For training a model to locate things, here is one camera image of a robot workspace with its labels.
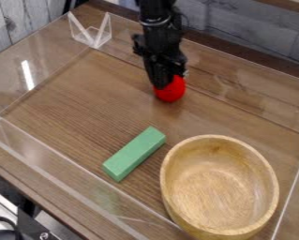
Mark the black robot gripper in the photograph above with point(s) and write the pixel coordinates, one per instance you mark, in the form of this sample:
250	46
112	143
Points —
157	46

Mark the red toy fruit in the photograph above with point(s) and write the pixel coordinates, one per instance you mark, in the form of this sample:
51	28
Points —
174	91

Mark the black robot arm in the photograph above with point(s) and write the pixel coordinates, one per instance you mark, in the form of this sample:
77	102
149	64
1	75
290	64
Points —
155	11

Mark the green rectangular block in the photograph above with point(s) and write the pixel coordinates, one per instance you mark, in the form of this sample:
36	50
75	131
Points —
129	156

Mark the wooden bowl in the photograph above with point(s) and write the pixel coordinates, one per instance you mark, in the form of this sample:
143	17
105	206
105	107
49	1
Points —
219	188

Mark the clear acrylic corner bracket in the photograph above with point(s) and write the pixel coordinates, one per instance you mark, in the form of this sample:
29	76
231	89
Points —
91	36

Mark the clear acrylic tray enclosure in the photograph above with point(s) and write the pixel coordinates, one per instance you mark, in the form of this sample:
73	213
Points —
75	102

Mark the black metal stand bracket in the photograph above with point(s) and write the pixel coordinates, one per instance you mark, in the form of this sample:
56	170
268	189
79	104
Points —
29	228

